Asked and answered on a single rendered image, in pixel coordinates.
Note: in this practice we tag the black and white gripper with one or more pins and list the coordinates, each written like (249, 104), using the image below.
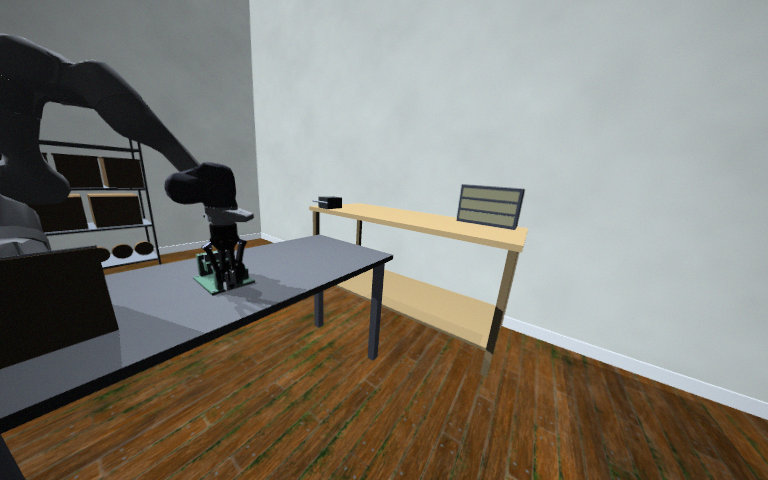
(223, 243)

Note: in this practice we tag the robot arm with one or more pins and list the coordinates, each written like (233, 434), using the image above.
(27, 178)

